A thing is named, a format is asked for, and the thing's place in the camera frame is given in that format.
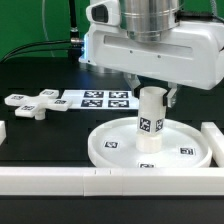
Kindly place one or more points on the white cross-shaped table base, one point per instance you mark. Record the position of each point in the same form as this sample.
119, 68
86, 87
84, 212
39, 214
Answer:
36, 106

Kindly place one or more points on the white marker sheet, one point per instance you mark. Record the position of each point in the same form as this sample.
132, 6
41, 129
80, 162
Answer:
101, 99

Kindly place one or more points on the white round table top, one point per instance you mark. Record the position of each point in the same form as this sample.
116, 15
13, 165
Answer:
113, 145

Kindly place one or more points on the white front fence bar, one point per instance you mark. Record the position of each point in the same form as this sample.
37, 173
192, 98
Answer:
56, 181

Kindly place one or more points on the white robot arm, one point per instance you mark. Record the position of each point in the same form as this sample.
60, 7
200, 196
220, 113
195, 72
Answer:
155, 39

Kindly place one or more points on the white right fence bar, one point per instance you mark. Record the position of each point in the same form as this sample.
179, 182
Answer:
215, 139

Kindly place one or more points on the white fence bar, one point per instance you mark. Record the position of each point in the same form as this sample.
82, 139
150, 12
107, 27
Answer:
2, 131
215, 139
56, 181

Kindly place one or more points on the white left fence bar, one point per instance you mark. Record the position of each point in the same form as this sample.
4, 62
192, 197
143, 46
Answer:
2, 131

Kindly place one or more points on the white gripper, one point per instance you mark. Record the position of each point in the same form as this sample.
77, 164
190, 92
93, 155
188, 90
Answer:
190, 54

